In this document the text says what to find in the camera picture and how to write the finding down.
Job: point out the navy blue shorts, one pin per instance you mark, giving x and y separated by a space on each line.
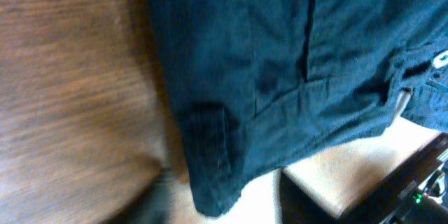
256 85

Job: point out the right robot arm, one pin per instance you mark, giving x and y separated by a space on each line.
412 193

